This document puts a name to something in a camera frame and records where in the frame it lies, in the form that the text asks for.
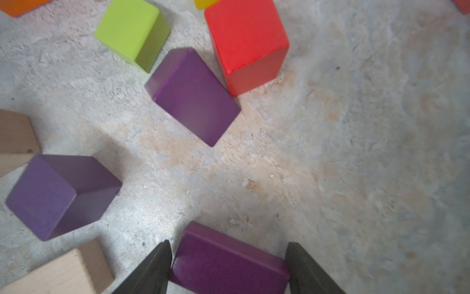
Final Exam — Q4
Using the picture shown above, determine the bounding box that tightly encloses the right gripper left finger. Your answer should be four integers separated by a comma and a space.
113, 240, 173, 294

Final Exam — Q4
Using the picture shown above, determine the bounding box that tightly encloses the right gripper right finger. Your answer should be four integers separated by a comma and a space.
285, 242, 346, 294

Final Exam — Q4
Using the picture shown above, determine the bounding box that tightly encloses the natural wood block bottom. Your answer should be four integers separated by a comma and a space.
1, 238, 115, 294

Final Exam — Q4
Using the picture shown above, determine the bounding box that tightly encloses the natural wood block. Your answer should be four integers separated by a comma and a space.
1, 109, 42, 176
1, 238, 115, 294

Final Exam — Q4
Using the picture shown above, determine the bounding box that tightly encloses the purple small cube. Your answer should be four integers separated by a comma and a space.
6, 154, 122, 241

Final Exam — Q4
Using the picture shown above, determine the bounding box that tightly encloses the natural wood block lower left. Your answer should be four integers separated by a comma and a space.
1, 109, 42, 176

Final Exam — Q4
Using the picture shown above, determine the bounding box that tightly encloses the purple triangular block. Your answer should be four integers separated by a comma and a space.
144, 47, 241, 147

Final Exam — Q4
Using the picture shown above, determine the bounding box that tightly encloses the red small cube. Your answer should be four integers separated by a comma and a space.
204, 0, 290, 96

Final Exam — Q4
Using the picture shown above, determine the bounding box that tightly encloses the green small cube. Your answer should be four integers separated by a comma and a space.
94, 0, 171, 73

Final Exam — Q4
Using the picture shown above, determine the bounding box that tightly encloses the yellow long block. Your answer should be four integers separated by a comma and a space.
194, 0, 219, 9

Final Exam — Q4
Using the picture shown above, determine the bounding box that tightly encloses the orange block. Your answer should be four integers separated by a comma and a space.
0, 0, 51, 18

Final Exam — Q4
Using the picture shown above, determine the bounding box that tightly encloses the red arch block upper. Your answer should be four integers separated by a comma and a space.
452, 0, 470, 15

